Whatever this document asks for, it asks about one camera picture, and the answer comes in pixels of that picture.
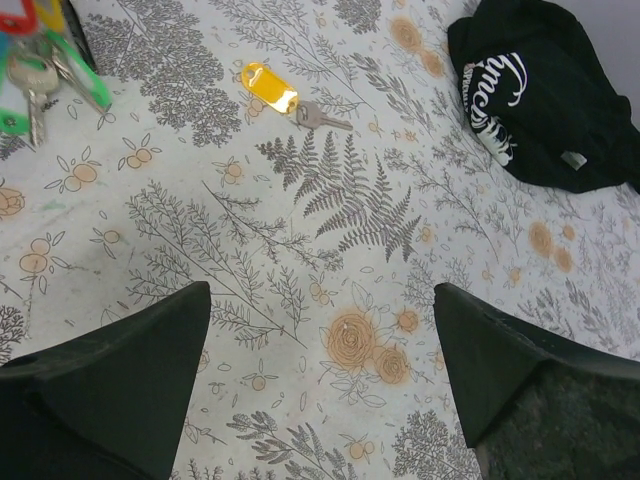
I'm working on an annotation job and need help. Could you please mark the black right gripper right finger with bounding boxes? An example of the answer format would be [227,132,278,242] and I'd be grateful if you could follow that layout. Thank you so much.
[434,283,639,479]

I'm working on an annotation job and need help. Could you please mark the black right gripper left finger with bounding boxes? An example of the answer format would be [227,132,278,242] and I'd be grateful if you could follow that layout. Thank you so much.
[1,281,211,479]

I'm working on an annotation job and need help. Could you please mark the steel key holder with rings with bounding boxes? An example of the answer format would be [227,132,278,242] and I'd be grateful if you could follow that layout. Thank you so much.
[60,0,99,74]

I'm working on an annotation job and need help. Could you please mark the green key tag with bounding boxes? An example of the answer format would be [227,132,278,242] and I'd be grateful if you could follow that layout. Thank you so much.
[1,29,112,135]

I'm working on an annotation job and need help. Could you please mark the floral patterned table mat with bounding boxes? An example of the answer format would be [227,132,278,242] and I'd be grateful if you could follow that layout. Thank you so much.
[1,1,639,479]

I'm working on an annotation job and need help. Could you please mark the black cloth with logo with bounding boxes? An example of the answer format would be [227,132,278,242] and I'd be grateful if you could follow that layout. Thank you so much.
[447,1,639,194]

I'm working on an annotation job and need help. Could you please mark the silver key black head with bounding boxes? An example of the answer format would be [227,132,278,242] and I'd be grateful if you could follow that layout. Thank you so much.
[7,50,59,147]

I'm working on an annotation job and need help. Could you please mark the small yellow key tag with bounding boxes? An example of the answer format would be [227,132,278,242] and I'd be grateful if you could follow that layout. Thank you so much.
[241,62,299,114]

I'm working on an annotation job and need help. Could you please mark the red key tag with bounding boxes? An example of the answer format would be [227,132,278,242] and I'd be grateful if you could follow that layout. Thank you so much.
[0,0,39,35]

